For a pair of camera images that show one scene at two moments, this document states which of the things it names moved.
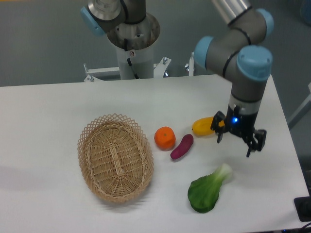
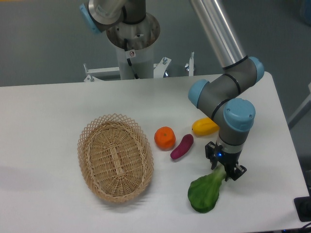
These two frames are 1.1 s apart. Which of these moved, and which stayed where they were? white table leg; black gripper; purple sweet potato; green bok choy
Moved: black gripper
Stayed: purple sweet potato; white table leg; green bok choy
